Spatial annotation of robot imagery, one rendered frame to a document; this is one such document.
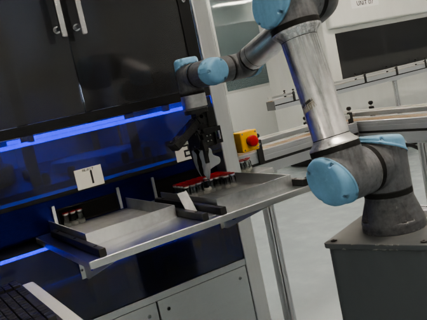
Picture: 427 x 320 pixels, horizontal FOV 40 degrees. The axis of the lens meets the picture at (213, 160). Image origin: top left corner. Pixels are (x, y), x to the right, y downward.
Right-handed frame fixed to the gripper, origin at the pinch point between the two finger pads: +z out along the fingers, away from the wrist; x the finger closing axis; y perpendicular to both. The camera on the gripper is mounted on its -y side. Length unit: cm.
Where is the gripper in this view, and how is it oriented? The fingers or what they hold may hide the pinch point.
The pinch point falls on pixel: (203, 174)
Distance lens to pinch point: 177.8
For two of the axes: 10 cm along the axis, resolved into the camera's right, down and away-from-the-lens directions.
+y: 8.3, -2.4, 5.0
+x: -5.1, 0.0, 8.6
